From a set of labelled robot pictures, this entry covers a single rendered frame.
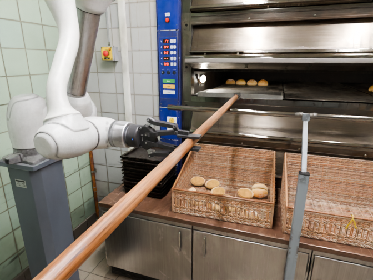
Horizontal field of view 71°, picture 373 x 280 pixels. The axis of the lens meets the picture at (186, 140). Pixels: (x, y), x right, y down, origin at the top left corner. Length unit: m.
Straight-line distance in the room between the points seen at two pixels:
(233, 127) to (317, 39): 0.70
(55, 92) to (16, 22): 1.13
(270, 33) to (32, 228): 1.62
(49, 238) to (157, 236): 0.58
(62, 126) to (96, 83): 1.42
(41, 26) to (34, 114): 0.90
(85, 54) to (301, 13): 1.18
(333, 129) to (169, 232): 1.15
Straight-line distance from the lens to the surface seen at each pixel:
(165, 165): 0.60
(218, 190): 1.66
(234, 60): 1.59
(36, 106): 1.25
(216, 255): 1.58
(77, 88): 1.28
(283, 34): 1.73
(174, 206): 1.53
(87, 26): 1.18
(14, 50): 1.88
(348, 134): 1.81
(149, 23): 1.93
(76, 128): 0.78
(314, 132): 1.78
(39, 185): 1.30
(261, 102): 1.74
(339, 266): 1.54
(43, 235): 1.42
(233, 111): 1.38
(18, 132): 1.27
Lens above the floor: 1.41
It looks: 17 degrees down
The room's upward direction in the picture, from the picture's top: straight up
